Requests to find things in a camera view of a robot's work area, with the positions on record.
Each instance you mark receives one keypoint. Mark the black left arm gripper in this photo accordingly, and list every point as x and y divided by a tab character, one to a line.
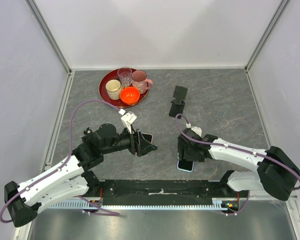
145	146

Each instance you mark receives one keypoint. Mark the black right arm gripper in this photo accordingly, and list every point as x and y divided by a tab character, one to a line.
186	155

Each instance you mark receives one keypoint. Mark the blue case phone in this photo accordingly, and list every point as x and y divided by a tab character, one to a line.
185	166

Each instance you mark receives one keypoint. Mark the black folding phone stand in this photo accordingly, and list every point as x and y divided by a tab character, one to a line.
178	103

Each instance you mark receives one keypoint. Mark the beige case phone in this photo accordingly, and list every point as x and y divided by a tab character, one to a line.
148	137

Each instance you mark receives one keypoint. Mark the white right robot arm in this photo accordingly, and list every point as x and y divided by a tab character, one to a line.
268	169

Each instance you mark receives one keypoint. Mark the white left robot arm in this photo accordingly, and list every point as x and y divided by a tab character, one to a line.
73	176

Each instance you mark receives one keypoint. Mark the orange plastic bowl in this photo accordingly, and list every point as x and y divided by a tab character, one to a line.
130	95

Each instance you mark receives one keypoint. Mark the cream ceramic cup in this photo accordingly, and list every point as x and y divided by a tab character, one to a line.
113	89

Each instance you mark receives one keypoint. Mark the pink mug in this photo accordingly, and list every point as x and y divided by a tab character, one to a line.
141	81

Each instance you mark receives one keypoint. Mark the clear drinking glass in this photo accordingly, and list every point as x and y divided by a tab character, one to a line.
125	76

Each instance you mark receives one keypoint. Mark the red round tray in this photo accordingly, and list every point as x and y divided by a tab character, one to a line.
113	75

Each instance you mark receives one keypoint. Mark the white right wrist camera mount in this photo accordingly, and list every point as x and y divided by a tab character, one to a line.
195	130

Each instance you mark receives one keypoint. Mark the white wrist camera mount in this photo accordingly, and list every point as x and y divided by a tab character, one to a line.
195	130
127	119

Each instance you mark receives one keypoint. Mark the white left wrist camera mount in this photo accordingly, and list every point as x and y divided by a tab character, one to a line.
127	119

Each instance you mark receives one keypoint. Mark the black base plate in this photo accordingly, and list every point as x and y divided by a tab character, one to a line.
162	191

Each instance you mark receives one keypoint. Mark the slotted cable duct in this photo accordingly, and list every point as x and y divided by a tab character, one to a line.
79	204

